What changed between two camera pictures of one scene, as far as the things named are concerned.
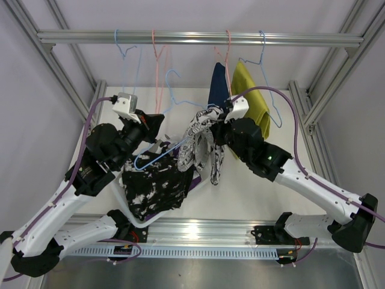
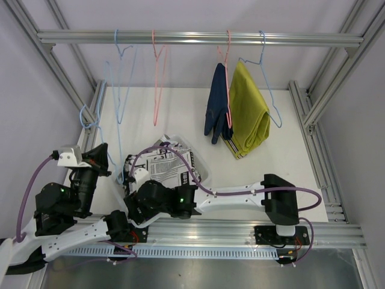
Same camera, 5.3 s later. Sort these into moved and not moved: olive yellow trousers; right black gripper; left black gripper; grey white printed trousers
Moved: grey white printed trousers; right black gripper; left black gripper
Not moved: olive yellow trousers
